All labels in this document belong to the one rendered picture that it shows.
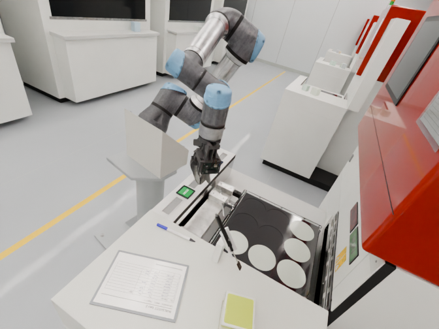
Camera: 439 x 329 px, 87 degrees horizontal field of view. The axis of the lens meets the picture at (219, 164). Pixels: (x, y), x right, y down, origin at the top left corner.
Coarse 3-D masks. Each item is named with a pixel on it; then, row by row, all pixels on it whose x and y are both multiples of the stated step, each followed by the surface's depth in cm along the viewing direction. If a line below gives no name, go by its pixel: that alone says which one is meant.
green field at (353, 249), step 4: (356, 228) 71; (356, 232) 70; (352, 236) 71; (356, 236) 68; (352, 240) 70; (356, 240) 67; (352, 244) 69; (356, 244) 66; (352, 248) 67; (356, 248) 65; (352, 252) 66; (356, 252) 64; (352, 256) 65
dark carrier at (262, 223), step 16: (240, 208) 99; (256, 208) 101; (272, 208) 103; (240, 224) 92; (256, 224) 94; (272, 224) 95; (288, 224) 97; (256, 240) 87; (272, 240) 89; (240, 256) 81; (288, 256) 84; (272, 272) 78; (304, 272) 80; (288, 288) 75; (304, 288) 76
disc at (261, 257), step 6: (252, 246) 85; (258, 246) 85; (264, 246) 86; (252, 252) 83; (258, 252) 83; (264, 252) 84; (270, 252) 84; (252, 258) 81; (258, 258) 81; (264, 258) 82; (270, 258) 82; (258, 264) 79; (264, 264) 80; (270, 264) 80; (264, 270) 78
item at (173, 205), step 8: (224, 152) 121; (224, 160) 115; (192, 176) 101; (200, 176) 102; (184, 184) 96; (192, 184) 97; (200, 192) 94; (168, 200) 87; (176, 200) 88; (184, 200) 88; (192, 200) 89; (160, 208) 83; (168, 208) 84; (176, 208) 85; (184, 208) 85; (168, 216) 81; (176, 216) 82
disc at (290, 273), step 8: (280, 264) 81; (288, 264) 82; (296, 264) 82; (280, 272) 78; (288, 272) 79; (296, 272) 80; (288, 280) 77; (296, 280) 77; (304, 280) 78; (296, 288) 75
